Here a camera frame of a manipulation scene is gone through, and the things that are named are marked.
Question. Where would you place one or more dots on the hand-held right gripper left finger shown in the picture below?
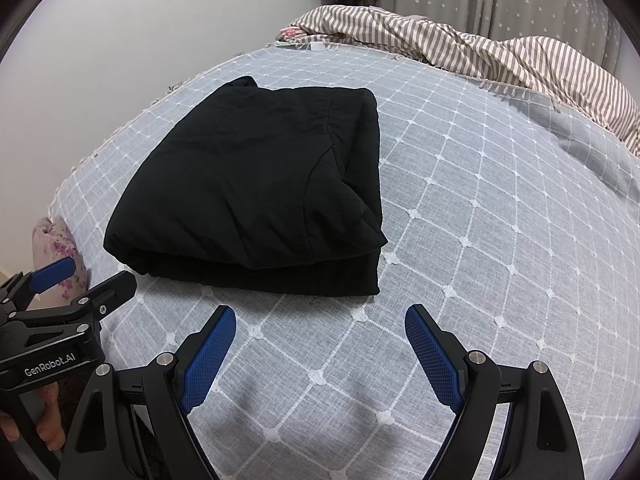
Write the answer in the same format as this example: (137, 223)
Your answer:
(210, 360)

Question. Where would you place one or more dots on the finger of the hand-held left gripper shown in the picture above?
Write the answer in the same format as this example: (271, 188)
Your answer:
(50, 272)
(110, 290)

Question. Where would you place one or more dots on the striped duvet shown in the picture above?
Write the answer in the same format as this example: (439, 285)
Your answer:
(500, 55)

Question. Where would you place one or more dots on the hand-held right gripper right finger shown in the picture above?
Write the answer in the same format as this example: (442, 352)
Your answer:
(432, 360)

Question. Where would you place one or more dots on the star print curtain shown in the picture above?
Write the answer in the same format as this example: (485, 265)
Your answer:
(500, 0)

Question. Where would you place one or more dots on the pink floral cloth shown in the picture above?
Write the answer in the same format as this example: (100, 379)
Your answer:
(55, 240)

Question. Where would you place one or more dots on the white fabric tag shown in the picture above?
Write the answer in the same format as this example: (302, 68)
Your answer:
(315, 47)

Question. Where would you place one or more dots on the grey checked bedspread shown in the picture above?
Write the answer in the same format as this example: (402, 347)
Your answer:
(475, 260)

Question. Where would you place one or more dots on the black jacket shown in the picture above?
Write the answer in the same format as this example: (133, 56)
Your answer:
(240, 185)

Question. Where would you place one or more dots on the person's left hand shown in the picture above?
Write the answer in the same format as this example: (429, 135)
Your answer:
(50, 415)

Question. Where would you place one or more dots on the small pink item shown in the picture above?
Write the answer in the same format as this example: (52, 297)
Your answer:
(291, 33)

